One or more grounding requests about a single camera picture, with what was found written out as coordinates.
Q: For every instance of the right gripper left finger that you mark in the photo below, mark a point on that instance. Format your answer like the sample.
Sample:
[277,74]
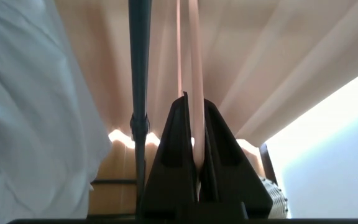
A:
[166,186]

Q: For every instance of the pink clothes hanger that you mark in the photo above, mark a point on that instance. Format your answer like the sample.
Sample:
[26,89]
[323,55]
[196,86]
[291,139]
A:
[197,77]

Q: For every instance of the white laundry basket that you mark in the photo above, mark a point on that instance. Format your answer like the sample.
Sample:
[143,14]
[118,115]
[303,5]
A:
[277,199]

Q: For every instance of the pale grey shorts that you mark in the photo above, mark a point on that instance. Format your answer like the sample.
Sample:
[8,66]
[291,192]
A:
[26,109]

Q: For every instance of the black clothes rack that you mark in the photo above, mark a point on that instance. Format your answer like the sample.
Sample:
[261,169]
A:
[139,62]

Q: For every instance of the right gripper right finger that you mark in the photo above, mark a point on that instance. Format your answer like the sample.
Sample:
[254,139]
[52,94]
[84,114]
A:
[238,189]

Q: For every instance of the beige curtain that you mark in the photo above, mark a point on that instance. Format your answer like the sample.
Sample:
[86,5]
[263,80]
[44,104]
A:
[259,46]

